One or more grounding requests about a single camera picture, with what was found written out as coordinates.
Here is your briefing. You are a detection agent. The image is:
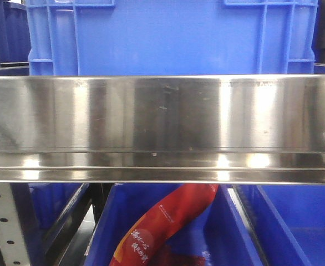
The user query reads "blue bin lower middle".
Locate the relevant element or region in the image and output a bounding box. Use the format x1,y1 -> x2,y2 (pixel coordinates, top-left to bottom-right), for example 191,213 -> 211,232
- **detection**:
84,183 -> 262,265

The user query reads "blue bin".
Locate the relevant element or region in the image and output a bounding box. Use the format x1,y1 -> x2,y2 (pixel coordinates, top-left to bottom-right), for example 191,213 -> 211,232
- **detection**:
84,183 -> 262,265
238,185 -> 325,266

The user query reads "blue bin lower right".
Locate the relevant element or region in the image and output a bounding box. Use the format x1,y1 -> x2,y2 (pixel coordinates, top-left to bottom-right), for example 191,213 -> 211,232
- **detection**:
238,185 -> 325,266

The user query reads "red snack package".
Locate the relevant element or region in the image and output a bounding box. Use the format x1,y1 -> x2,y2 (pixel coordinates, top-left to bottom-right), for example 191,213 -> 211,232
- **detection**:
109,183 -> 219,265

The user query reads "large blue plastic crate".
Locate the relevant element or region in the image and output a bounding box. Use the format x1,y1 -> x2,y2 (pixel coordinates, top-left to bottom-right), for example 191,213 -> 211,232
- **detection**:
26,1 -> 318,75

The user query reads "white perforated upright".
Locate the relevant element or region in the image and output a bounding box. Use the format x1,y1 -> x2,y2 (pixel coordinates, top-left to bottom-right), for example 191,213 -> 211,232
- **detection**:
0,183 -> 31,265

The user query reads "stainless steel shelf rail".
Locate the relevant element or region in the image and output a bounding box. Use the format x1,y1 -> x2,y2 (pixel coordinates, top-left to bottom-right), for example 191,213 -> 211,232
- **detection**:
0,74 -> 325,184

